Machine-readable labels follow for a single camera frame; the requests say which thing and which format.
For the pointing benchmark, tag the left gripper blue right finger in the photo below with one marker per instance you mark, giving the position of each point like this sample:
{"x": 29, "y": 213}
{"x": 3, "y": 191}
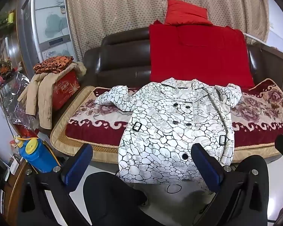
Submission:
{"x": 209, "y": 168}

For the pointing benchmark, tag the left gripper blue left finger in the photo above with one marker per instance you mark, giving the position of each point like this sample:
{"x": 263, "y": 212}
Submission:
{"x": 75, "y": 167}

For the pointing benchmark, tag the white black-patterned coat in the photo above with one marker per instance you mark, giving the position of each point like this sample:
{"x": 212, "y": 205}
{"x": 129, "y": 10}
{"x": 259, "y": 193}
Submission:
{"x": 167, "y": 119}

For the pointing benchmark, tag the floral red beige sofa cover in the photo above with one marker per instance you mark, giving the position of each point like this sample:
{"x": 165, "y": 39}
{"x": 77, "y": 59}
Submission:
{"x": 257, "y": 121}

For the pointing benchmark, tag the blue yellow-lid bottle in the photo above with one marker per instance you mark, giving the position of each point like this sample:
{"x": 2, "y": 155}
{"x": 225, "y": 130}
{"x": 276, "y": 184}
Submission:
{"x": 36, "y": 153}

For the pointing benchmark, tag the person's black trouser legs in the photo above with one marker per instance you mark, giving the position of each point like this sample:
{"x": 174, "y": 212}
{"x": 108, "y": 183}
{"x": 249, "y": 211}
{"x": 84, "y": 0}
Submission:
{"x": 242, "y": 200}

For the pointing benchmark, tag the wooden side table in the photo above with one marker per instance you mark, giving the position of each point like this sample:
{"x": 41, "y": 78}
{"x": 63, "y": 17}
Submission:
{"x": 10, "y": 195}

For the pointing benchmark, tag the red gift box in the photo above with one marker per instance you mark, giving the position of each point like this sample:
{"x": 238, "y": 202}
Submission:
{"x": 64, "y": 89}

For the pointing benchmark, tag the beige padded jacket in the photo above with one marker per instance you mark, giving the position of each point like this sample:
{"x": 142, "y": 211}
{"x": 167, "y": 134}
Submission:
{"x": 37, "y": 96}

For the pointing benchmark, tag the silver foil wrapped bundle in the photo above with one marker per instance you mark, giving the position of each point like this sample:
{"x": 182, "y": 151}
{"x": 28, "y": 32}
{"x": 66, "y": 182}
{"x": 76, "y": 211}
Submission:
{"x": 14, "y": 109}

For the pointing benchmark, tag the orange black patterned cloth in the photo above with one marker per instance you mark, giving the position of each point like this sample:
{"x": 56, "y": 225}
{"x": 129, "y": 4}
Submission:
{"x": 53, "y": 65}

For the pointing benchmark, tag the red folded blanket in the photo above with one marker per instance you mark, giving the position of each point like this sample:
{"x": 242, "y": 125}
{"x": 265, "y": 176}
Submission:
{"x": 211, "y": 54}

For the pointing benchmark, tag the dark brown leather sofa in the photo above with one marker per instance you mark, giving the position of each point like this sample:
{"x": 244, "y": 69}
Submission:
{"x": 122, "y": 59}

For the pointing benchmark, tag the flower decoration on shelf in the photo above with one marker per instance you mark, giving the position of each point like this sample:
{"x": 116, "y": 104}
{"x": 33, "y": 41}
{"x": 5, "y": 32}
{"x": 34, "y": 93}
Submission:
{"x": 6, "y": 70}

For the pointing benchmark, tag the silver glass-door refrigerator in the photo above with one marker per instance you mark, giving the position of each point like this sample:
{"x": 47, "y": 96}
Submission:
{"x": 45, "y": 32}

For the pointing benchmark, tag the red pillow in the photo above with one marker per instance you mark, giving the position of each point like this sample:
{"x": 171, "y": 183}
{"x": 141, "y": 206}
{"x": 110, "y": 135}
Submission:
{"x": 180, "y": 13}

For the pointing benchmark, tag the beige dotted curtain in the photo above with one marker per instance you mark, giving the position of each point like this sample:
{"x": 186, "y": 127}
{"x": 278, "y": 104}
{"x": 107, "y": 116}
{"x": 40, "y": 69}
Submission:
{"x": 92, "y": 20}

